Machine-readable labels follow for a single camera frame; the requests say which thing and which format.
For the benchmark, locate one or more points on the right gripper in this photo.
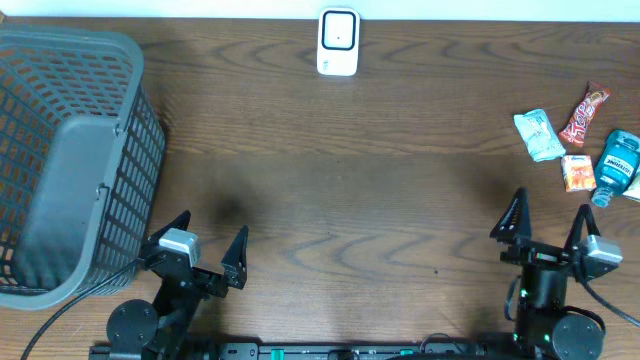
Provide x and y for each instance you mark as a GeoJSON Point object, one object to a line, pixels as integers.
{"type": "Point", "coordinates": [539, 253]}

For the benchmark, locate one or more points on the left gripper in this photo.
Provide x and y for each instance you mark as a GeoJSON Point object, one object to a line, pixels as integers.
{"type": "Point", "coordinates": [233, 265]}

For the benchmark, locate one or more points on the small orange snack box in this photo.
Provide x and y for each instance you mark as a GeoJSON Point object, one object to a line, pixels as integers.
{"type": "Point", "coordinates": [578, 173]}

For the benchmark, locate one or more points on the red chocolate bar wrapper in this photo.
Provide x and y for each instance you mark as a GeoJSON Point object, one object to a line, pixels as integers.
{"type": "Point", "coordinates": [575, 131]}

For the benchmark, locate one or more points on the blue mouthwash bottle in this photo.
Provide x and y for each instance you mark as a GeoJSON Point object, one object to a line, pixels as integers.
{"type": "Point", "coordinates": [616, 168]}

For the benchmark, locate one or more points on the light blue tissue pack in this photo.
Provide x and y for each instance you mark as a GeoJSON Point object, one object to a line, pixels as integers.
{"type": "Point", "coordinates": [539, 137]}

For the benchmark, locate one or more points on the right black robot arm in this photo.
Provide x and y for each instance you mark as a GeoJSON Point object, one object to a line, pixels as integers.
{"type": "Point", "coordinates": [545, 327]}

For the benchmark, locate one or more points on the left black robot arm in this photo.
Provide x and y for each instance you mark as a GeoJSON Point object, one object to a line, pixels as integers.
{"type": "Point", "coordinates": [138, 329]}

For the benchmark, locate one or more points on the grey plastic shopping basket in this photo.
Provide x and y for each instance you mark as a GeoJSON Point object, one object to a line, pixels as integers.
{"type": "Point", "coordinates": [81, 153]}

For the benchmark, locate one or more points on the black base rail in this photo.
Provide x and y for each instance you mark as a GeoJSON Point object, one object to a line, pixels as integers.
{"type": "Point", "coordinates": [438, 348]}

